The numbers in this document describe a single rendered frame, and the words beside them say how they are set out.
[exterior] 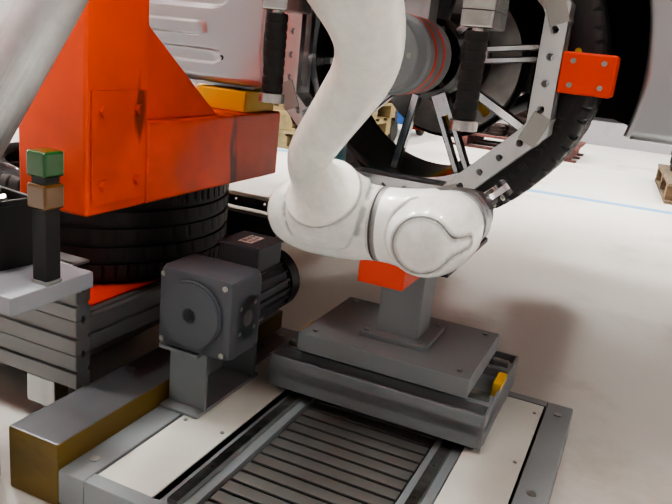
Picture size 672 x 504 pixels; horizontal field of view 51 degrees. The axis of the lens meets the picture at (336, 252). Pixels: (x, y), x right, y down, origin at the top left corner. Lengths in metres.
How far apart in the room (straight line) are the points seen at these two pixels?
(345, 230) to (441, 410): 0.69
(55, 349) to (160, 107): 0.54
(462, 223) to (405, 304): 0.74
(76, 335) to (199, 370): 0.26
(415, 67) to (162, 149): 0.53
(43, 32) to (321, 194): 0.45
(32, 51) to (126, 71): 0.83
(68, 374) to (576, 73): 1.14
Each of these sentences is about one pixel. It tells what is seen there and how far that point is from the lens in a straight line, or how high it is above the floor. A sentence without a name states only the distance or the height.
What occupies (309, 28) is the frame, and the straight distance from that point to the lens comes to 1.49.
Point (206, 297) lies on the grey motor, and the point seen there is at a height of 0.37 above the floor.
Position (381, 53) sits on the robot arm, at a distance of 0.62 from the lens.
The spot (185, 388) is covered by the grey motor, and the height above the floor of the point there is 0.13.
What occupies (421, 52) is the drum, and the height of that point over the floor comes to 0.86.
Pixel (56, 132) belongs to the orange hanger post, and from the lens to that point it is 1.33.
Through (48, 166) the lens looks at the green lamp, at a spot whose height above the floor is 0.64.
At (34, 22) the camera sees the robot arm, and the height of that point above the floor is 0.85.
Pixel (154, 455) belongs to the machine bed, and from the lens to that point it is 1.43.
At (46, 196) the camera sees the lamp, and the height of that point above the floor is 0.59.
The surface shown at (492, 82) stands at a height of 0.81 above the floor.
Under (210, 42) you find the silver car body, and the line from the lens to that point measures 1.74.
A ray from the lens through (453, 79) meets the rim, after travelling 1.44.
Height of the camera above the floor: 0.85
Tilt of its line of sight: 16 degrees down
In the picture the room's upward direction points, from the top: 6 degrees clockwise
